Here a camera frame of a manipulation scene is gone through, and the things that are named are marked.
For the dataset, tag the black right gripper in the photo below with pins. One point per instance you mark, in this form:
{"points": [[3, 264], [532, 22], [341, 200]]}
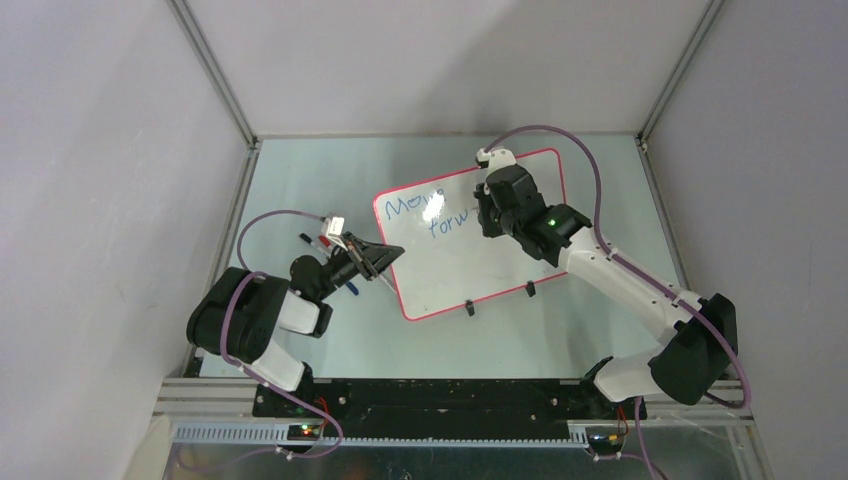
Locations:
{"points": [[490, 229]]}

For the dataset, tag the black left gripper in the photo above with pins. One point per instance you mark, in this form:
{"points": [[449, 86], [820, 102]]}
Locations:
{"points": [[375, 257]]}

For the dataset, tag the pink framed whiteboard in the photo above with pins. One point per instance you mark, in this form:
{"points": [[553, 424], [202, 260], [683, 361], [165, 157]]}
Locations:
{"points": [[447, 263]]}

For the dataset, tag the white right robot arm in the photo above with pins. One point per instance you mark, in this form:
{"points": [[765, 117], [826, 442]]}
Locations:
{"points": [[694, 334]]}

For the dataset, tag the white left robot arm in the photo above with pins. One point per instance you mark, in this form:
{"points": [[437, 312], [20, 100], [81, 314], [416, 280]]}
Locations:
{"points": [[244, 317]]}

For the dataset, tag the black cap marker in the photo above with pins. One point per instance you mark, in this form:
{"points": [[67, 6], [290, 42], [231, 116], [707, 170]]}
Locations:
{"points": [[317, 245]]}

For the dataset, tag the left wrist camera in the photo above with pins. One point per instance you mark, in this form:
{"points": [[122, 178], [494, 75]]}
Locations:
{"points": [[333, 230]]}

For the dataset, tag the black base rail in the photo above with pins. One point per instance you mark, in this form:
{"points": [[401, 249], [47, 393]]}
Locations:
{"points": [[446, 410]]}

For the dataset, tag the aluminium frame profile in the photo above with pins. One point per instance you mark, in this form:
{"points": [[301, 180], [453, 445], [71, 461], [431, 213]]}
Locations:
{"points": [[220, 409]]}

